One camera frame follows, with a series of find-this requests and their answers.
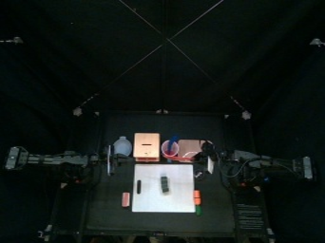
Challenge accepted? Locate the dark green sushi roll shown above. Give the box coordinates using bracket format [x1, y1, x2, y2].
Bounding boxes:
[160, 175, 172, 194]

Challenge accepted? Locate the white cutting board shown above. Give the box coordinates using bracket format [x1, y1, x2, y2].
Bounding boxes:
[131, 163, 197, 214]

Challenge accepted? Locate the clear plastic jar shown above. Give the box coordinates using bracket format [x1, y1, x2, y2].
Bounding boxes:
[113, 136, 134, 158]

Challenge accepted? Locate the light wooden box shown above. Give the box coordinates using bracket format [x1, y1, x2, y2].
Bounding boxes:
[133, 132, 164, 163]

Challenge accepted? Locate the blue utensil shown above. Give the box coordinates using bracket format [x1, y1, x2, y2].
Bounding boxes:
[166, 136, 181, 157]

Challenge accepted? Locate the pink translucent cup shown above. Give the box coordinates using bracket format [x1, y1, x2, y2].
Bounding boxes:
[161, 140, 182, 159]

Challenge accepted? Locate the orange toy piece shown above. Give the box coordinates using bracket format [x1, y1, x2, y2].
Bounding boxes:
[193, 189, 202, 206]

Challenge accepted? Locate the pink rectangular toy block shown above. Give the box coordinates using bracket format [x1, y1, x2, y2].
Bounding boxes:
[121, 192, 131, 209]

